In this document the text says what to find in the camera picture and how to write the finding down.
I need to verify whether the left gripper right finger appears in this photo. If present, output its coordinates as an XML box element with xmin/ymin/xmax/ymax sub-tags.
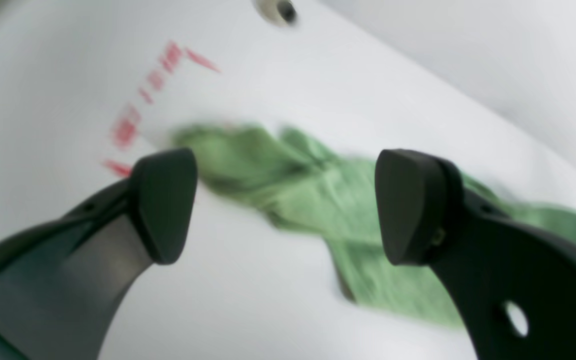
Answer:
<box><xmin>375</xmin><ymin>149</ymin><xmax>576</xmax><ymax>360</ymax></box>

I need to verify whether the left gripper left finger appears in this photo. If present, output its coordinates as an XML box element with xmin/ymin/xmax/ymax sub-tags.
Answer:
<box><xmin>0</xmin><ymin>148</ymin><xmax>198</xmax><ymax>360</ymax></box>

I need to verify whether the green t-shirt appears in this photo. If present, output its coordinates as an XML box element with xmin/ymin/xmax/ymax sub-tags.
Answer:
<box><xmin>170</xmin><ymin>122</ymin><xmax>576</xmax><ymax>331</ymax></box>

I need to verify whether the red tape rectangle marking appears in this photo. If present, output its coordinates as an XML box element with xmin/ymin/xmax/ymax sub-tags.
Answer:
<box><xmin>98</xmin><ymin>40</ymin><xmax>222</xmax><ymax>179</ymax></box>

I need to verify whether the right table cable grommet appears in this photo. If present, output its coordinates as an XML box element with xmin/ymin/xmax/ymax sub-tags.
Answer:
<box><xmin>253</xmin><ymin>0</ymin><xmax>298</xmax><ymax>27</ymax></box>

